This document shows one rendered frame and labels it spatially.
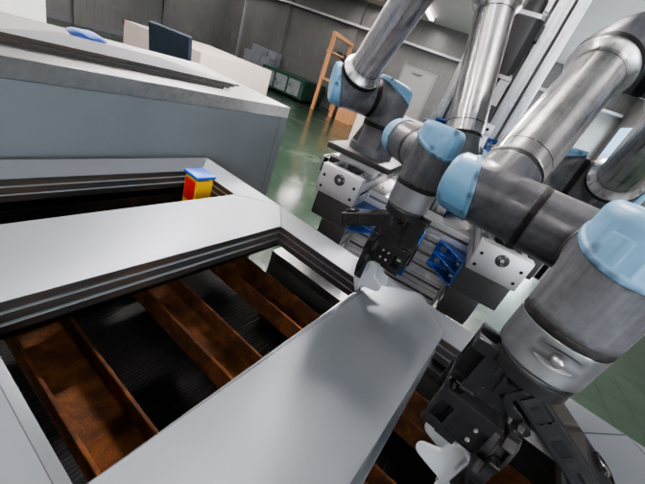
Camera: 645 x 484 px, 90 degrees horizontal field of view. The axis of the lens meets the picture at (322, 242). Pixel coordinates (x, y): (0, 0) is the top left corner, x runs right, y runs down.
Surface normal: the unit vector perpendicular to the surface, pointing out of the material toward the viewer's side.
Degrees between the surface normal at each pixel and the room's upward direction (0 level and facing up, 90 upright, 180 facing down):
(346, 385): 0
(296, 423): 0
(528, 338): 89
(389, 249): 90
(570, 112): 45
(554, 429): 88
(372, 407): 0
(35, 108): 90
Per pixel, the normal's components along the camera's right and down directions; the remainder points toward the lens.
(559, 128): 0.17, -0.26
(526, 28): -0.44, 0.29
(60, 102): 0.76, 0.51
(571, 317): -0.78, 0.04
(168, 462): 0.33, -0.83
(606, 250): -0.89, -0.17
